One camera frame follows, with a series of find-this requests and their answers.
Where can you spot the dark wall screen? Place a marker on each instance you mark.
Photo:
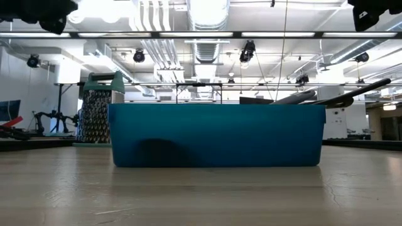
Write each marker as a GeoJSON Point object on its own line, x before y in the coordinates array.
{"type": "Point", "coordinates": [9, 108]}

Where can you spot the black slotted turner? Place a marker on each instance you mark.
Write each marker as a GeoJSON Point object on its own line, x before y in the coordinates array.
{"type": "Point", "coordinates": [370, 88]}

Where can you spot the teal plastic bin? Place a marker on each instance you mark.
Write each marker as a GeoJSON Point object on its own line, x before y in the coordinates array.
{"type": "Point", "coordinates": [220, 135]}

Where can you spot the black solid cooking spoon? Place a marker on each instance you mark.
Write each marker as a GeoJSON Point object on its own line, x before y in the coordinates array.
{"type": "Point", "coordinates": [344, 103]}

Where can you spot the black overhead light bar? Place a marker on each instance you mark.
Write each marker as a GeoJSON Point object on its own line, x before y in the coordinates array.
{"type": "Point", "coordinates": [194, 34]}

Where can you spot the black ceiling spotlight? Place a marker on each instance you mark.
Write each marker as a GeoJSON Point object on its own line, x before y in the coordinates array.
{"type": "Point", "coordinates": [362, 57]}
{"type": "Point", "coordinates": [247, 51]}
{"type": "Point", "coordinates": [139, 56]}
{"type": "Point", "coordinates": [302, 80]}
{"type": "Point", "coordinates": [33, 61]}

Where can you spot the background black robot arms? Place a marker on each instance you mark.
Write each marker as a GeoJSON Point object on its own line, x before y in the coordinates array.
{"type": "Point", "coordinates": [53, 116]}

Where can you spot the lit rectangular ceiling lamp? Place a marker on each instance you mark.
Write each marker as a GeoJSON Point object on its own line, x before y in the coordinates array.
{"type": "Point", "coordinates": [389, 107]}

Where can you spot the grey silicone spoon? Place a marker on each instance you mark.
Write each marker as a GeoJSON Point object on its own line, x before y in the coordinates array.
{"type": "Point", "coordinates": [296, 97]}

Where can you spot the black background monitor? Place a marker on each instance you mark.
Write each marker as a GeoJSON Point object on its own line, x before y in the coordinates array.
{"type": "Point", "coordinates": [256, 100]}

